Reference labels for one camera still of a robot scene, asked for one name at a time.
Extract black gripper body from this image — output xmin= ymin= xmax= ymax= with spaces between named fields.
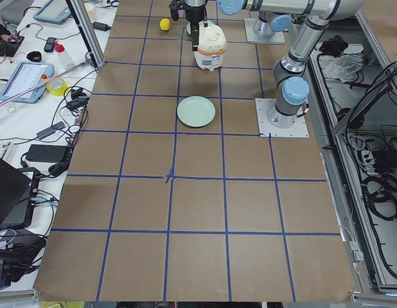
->
xmin=169 ymin=0 xmax=207 ymax=22

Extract white rice cooker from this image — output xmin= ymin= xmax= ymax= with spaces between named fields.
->
xmin=193 ymin=22 xmax=227 ymax=71

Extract light green plate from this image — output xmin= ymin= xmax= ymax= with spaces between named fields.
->
xmin=185 ymin=19 xmax=215 ymax=36
xmin=177 ymin=96 xmax=216 ymax=128

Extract yellow toy potato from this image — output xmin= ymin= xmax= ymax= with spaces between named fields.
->
xmin=159 ymin=18 xmax=171 ymax=31

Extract red capped spray bottle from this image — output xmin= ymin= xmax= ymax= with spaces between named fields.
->
xmin=55 ymin=40 xmax=75 ymax=69

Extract black phone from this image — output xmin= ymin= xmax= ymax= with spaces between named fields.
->
xmin=44 ymin=37 xmax=56 ymax=53

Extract yellow tape roll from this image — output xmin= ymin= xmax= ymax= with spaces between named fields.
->
xmin=46 ymin=78 xmax=68 ymax=96

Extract white crumpled cloth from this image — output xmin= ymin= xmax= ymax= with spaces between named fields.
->
xmin=323 ymin=55 xmax=364 ymax=82

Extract black small bowl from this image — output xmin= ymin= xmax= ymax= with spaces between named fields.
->
xmin=26 ymin=51 xmax=42 ymax=62

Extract blue teach pendant tablet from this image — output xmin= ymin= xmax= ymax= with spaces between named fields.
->
xmin=0 ymin=62 xmax=54 ymax=103

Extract black power adapter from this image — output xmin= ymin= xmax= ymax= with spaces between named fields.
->
xmin=26 ymin=144 xmax=67 ymax=163

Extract black laptop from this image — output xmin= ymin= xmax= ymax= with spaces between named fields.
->
xmin=0 ymin=158 xmax=39 ymax=230

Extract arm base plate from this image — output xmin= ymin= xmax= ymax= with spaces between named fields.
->
xmin=244 ymin=18 xmax=285 ymax=45
xmin=255 ymin=98 xmax=309 ymax=138

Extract aluminium frame post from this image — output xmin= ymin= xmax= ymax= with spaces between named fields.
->
xmin=66 ymin=0 xmax=105 ymax=68

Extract black cable coil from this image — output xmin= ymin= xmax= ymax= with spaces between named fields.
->
xmin=360 ymin=175 xmax=397 ymax=221

